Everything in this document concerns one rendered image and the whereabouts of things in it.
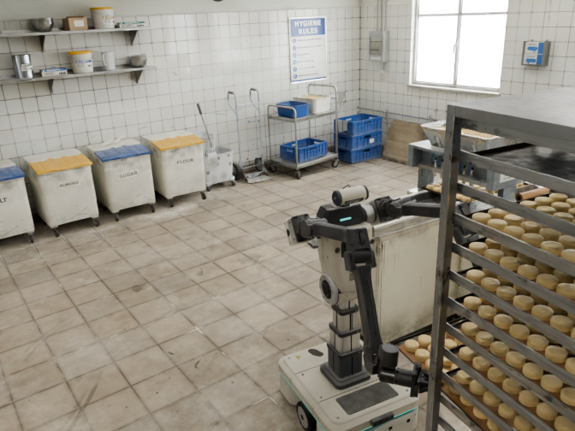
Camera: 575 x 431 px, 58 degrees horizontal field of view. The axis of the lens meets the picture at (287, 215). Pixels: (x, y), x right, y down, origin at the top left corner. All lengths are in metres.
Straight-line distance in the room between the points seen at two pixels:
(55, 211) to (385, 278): 3.68
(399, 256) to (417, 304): 0.42
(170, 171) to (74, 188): 1.07
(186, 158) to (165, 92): 0.95
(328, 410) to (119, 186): 3.90
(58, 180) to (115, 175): 0.57
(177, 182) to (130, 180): 0.56
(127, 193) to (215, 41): 2.26
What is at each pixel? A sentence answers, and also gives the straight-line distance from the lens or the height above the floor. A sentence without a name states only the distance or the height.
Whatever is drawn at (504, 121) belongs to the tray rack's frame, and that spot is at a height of 1.80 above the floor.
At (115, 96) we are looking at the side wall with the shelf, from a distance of 6.44.
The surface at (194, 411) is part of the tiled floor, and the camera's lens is 3.17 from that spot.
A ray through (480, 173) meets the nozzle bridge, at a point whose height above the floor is 1.08.
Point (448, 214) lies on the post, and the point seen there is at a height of 1.52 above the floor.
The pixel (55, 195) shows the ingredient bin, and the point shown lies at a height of 0.45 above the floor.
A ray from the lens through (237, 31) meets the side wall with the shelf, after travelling 7.09.
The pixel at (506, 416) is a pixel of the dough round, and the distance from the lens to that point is 1.71.
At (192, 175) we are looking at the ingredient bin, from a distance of 6.22.
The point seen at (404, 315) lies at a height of 0.24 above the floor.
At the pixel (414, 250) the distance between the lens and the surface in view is 3.28.
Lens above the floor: 2.06
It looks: 21 degrees down
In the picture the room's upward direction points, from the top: 3 degrees counter-clockwise
